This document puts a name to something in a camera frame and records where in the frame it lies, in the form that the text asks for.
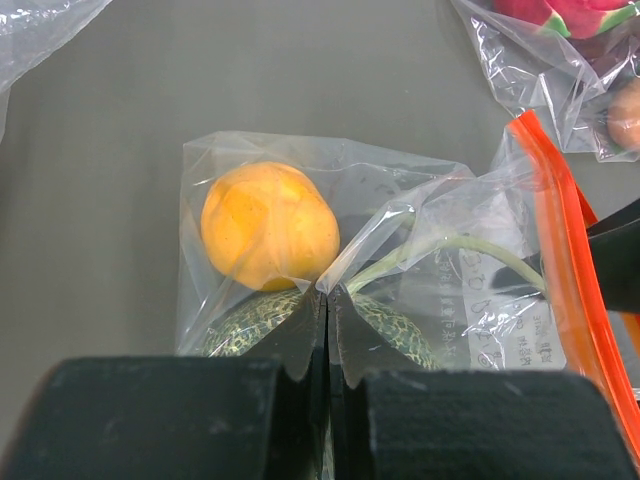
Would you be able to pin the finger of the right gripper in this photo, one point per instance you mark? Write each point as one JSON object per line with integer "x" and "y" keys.
{"x": 614, "y": 244}

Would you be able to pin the fake red strawberry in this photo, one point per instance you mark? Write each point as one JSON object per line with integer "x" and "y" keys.
{"x": 576, "y": 19}

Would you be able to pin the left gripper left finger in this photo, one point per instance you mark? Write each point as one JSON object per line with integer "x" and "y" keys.
{"x": 261, "y": 415}

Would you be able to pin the blue zip bag left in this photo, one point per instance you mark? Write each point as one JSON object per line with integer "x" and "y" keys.
{"x": 32, "y": 30}

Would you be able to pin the blue zip bag with strawberry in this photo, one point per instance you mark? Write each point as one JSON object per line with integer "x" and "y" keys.
{"x": 569, "y": 83}

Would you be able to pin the fake brown pear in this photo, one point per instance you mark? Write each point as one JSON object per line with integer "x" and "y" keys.
{"x": 267, "y": 226}

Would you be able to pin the fake peach in blue bag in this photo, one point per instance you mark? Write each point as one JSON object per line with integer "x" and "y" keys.
{"x": 623, "y": 116}

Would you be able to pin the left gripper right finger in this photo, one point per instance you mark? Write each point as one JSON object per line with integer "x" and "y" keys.
{"x": 392, "y": 419}

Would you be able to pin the red zip clear bag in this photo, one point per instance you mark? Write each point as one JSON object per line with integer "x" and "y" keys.
{"x": 473, "y": 312}

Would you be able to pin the fake netted green melon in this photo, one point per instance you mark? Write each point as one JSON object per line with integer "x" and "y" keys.
{"x": 263, "y": 314}

